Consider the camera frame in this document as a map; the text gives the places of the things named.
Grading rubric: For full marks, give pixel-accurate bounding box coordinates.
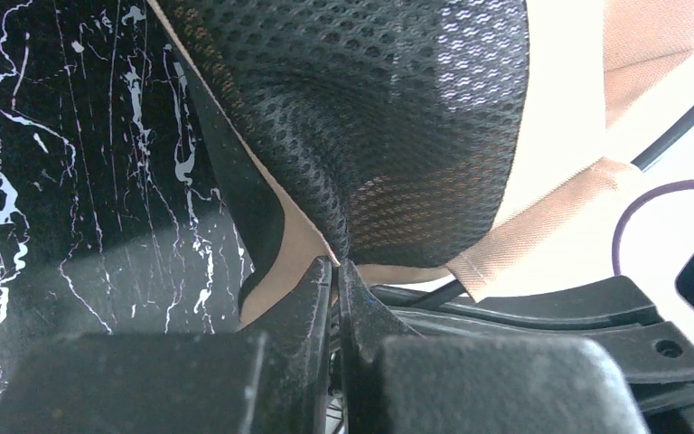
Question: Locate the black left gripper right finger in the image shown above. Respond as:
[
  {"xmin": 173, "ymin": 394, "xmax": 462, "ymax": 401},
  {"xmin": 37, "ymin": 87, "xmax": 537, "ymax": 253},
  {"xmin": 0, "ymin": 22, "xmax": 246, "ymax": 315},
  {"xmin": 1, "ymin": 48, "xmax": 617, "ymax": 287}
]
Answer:
[{"xmin": 338, "ymin": 262, "xmax": 648, "ymax": 433}]

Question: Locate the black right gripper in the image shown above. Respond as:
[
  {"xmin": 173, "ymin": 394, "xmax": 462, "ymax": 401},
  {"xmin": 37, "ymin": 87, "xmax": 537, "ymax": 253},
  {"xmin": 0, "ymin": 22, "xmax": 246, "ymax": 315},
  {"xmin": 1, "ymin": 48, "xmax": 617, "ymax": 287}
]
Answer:
[{"xmin": 394, "ymin": 253, "xmax": 694, "ymax": 433}]

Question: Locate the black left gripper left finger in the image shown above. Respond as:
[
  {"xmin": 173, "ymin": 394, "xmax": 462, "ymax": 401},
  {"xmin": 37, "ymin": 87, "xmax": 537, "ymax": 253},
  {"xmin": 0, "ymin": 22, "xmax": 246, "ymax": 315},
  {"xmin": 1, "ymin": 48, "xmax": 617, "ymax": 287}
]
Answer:
[{"xmin": 0, "ymin": 259, "xmax": 333, "ymax": 433}]

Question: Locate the tan fabric pet tent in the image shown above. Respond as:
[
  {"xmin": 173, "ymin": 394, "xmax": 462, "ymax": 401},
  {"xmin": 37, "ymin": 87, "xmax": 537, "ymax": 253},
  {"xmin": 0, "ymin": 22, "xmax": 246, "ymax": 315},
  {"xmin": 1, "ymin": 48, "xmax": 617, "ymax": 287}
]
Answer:
[{"xmin": 151, "ymin": 1, "xmax": 694, "ymax": 326}]

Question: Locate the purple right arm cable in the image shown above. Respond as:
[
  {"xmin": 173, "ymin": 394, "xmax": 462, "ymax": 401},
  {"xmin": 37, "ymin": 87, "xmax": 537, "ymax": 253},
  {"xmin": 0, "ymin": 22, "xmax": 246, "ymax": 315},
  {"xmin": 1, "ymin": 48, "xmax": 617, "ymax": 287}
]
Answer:
[{"xmin": 611, "ymin": 178, "xmax": 694, "ymax": 277}]

